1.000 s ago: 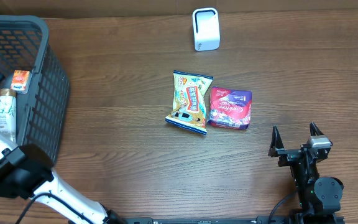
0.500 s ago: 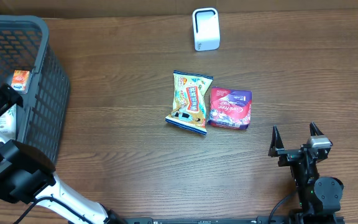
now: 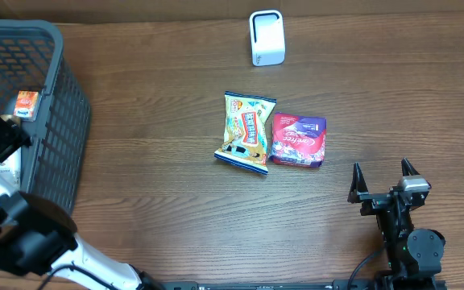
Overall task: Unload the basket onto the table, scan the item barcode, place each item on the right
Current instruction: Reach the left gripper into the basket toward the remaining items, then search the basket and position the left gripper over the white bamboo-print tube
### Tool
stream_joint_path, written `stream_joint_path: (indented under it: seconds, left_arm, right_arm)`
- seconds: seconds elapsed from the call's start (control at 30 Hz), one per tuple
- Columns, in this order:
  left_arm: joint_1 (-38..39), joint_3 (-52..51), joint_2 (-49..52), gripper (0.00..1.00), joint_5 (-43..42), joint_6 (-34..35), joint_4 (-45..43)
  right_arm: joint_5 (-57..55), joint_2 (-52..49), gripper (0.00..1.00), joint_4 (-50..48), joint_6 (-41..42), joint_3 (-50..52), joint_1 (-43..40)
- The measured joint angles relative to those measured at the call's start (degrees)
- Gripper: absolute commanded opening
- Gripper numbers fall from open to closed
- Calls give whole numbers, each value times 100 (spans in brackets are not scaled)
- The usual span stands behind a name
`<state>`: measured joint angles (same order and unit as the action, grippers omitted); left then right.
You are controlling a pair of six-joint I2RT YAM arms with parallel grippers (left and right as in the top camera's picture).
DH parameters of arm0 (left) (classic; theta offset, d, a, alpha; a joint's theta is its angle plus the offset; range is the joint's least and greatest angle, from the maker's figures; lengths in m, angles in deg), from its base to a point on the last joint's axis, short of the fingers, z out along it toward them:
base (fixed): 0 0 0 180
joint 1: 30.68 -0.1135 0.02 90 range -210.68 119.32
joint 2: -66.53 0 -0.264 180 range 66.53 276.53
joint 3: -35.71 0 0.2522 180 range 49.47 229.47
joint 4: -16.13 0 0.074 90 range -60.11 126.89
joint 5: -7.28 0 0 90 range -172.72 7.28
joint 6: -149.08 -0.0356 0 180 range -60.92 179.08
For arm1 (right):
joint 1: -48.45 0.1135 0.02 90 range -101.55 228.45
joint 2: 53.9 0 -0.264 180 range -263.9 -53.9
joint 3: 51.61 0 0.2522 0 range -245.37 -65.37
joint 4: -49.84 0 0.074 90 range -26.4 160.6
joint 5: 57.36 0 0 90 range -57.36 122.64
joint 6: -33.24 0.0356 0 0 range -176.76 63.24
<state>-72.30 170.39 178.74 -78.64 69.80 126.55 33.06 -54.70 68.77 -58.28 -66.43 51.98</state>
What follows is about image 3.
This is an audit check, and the grey plastic shopping basket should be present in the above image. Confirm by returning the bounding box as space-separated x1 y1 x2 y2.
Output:
0 20 91 213

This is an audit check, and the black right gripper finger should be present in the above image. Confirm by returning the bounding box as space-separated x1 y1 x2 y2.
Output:
347 163 368 203
401 158 419 176

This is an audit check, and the white floral tube gold cap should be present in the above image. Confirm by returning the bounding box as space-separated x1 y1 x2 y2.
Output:
0 114 22 189

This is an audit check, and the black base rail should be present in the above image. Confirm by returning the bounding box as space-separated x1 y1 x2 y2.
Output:
159 280 449 290

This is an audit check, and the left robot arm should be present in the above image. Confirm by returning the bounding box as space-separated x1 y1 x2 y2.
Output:
0 118 162 289

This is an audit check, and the red purple pad package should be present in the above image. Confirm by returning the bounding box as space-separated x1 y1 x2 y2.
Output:
269 112 327 168

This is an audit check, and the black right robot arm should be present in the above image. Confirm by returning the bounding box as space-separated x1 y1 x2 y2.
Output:
346 158 447 290

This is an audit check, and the small orange box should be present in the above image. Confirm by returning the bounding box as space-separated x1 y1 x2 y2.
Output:
13 90 41 122

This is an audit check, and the white barcode scanner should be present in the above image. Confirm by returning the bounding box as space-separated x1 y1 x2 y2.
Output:
249 10 286 67

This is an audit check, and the yellow snack bag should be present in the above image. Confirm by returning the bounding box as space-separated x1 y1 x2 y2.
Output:
214 91 277 175

